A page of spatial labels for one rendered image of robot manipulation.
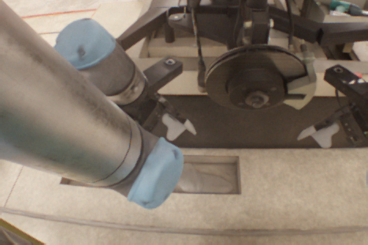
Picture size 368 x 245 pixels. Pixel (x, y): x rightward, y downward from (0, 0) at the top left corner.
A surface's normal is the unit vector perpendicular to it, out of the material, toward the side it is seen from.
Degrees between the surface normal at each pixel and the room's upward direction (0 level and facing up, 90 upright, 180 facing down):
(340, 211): 0
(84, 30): 25
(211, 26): 10
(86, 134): 88
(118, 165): 94
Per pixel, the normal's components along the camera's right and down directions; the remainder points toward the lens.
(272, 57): -0.05, 0.87
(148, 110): -0.27, -0.36
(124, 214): -0.06, -0.69
